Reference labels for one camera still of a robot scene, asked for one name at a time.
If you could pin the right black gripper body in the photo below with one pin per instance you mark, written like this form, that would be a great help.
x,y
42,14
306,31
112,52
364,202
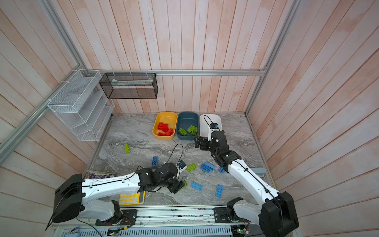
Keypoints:
x,y
207,145

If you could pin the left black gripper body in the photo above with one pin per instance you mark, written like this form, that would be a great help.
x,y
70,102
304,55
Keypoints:
x,y
173,185

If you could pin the green lego plate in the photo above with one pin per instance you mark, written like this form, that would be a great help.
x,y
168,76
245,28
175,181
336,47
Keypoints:
x,y
194,131

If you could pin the green lego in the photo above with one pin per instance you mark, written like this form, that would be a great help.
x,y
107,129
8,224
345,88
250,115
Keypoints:
x,y
127,149

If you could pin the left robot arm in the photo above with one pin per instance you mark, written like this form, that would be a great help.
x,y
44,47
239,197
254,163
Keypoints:
x,y
79,197

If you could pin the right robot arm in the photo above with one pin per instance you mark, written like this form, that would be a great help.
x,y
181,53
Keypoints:
x,y
274,211

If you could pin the white plastic bin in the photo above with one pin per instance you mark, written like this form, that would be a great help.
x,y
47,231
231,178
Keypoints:
x,y
204,122

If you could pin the teal plastic bin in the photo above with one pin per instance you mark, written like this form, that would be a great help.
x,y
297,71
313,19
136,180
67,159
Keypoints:
x,y
185,121

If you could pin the yellow calculator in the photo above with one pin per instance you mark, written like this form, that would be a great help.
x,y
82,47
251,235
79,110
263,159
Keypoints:
x,y
131,198

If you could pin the yellow plastic bin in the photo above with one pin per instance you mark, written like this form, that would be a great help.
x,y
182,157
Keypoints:
x,y
166,117

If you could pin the purple book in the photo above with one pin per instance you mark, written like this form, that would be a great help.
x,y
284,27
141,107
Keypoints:
x,y
90,175

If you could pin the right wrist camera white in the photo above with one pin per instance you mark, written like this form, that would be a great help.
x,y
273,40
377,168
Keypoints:
x,y
212,128

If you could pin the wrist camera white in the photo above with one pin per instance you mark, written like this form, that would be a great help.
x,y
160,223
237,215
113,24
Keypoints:
x,y
182,165
212,128

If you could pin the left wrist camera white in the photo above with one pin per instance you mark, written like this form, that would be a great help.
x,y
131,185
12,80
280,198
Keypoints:
x,y
182,165

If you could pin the aluminium front rail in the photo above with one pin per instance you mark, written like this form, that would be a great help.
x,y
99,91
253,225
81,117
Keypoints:
x,y
164,216

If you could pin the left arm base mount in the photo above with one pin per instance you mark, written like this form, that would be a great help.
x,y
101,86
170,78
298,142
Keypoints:
x,y
124,218

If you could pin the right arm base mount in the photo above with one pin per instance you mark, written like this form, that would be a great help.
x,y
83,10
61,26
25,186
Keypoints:
x,y
226,215

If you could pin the black wire mesh basket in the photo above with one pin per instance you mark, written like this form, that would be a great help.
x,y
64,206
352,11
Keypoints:
x,y
129,85

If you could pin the white wire mesh shelf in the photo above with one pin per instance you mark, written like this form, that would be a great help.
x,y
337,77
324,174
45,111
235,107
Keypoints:
x,y
82,108

